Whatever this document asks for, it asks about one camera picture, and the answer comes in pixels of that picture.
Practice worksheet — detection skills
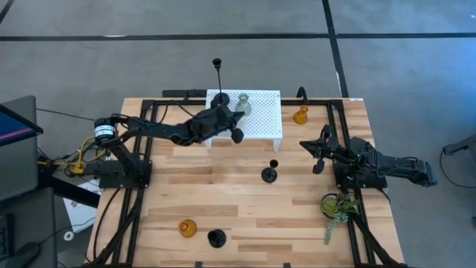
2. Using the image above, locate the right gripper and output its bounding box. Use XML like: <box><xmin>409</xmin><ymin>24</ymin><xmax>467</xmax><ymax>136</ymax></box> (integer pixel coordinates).
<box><xmin>299</xmin><ymin>124</ymin><xmax>343</xmax><ymax>175</ymax></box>

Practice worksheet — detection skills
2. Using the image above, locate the potted green succulent plant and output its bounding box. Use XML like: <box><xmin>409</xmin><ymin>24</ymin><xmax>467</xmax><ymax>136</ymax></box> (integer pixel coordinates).
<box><xmin>320</xmin><ymin>191</ymin><xmax>361</xmax><ymax>246</ymax></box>

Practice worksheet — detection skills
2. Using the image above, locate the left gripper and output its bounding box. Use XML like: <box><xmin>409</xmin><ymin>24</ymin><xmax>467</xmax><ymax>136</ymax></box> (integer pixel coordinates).
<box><xmin>191</xmin><ymin>106</ymin><xmax>245</xmax><ymax>145</ymax></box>

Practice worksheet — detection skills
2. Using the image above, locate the white paper sheet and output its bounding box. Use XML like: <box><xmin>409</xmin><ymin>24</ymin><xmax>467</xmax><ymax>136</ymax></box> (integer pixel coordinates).
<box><xmin>62</xmin><ymin>178</ymin><xmax>103</xmax><ymax>234</ymax></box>

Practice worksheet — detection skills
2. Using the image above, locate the clear glass candle holder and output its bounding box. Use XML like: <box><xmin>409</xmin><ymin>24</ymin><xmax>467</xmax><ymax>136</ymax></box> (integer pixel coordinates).
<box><xmin>234</xmin><ymin>92</ymin><xmax>253</xmax><ymax>116</ymax></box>

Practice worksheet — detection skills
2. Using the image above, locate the black computer mouse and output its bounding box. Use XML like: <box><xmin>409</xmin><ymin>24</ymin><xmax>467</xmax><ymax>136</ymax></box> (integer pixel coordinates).
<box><xmin>4</xmin><ymin>241</ymin><xmax>42</xmax><ymax>268</ymax></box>

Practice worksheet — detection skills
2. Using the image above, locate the black looped floor cable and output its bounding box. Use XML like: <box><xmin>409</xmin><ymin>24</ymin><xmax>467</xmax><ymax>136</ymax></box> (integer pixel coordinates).
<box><xmin>439</xmin><ymin>147</ymin><xmax>476</xmax><ymax>189</ymax></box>

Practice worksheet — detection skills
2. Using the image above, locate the black keyboard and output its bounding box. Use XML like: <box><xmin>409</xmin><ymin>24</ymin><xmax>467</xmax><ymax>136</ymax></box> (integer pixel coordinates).
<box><xmin>0</xmin><ymin>214</ymin><xmax>12</xmax><ymax>260</ymax></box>

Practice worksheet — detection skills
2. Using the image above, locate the black power strip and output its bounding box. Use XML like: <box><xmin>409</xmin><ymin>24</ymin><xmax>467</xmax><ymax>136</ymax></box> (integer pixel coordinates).
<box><xmin>161</xmin><ymin>89</ymin><xmax>208</xmax><ymax>99</ymax></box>

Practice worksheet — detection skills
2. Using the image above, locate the thick black cable bundle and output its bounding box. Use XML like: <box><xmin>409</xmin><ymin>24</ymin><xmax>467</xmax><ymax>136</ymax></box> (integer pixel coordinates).
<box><xmin>91</xmin><ymin>188</ymin><xmax>123</xmax><ymax>261</ymax></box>

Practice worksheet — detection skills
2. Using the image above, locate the amber glass candle holder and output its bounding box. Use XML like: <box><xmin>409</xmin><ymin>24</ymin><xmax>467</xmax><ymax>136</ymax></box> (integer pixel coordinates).
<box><xmin>178</xmin><ymin>219</ymin><xmax>198</xmax><ymax>239</ymax></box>
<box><xmin>292</xmin><ymin>105</ymin><xmax>309</xmax><ymax>126</ymax></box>

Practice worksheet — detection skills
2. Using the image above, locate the black metal table frame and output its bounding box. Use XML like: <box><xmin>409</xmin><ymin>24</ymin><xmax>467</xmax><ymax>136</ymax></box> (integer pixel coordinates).
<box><xmin>87</xmin><ymin>97</ymin><xmax>410</xmax><ymax>268</ymax></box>

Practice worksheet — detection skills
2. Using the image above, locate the grey equipment base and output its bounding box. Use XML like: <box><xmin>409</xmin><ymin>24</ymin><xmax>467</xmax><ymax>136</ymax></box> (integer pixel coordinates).
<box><xmin>442</xmin><ymin>133</ymin><xmax>476</xmax><ymax>157</ymax></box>

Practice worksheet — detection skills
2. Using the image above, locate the black stand crossbar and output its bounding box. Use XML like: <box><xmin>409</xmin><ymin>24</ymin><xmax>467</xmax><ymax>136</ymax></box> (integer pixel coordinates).
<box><xmin>36</xmin><ymin>173</ymin><xmax>102</xmax><ymax>209</ymax></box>

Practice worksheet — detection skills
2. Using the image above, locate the thin black floor cable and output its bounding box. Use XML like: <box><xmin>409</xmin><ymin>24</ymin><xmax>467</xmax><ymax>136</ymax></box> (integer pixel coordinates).
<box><xmin>36</xmin><ymin>107</ymin><xmax>97</xmax><ymax>122</ymax></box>

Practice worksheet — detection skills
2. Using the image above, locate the short black metal candlestick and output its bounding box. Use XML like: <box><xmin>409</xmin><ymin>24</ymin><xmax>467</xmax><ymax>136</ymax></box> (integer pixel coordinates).
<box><xmin>260</xmin><ymin>159</ymin><xmax>280</xmax><ymax>184</ymax></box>

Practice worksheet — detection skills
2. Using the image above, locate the monitor with blue screen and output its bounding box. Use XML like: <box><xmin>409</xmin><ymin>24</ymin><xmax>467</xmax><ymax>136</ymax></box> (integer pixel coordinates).
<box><xmin>0</xmin><ymin>103</ymin><xmax>45</xmax><ymax>148</ymax></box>

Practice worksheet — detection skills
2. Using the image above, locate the white perforated metal shelf riser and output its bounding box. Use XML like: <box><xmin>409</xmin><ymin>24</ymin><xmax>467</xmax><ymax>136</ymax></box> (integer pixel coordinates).
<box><xmin>205</xmin><ymin>89</ymin><xmax>283</xmax><ymax>153</ymax></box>

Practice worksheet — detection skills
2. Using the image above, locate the yellow cable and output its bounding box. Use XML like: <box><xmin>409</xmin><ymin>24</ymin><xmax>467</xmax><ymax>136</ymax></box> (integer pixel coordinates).
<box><xmin>36</xmin><ymin>135</ymin><xmax>109</xmax><ymax>176</ymax></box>

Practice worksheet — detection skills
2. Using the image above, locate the dark grey side desk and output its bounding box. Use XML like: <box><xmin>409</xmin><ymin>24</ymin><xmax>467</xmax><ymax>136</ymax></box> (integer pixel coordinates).
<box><xmin>0</xmin><ymin>95</ymin><xmax>59</xmax><ymax>268</ymax></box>

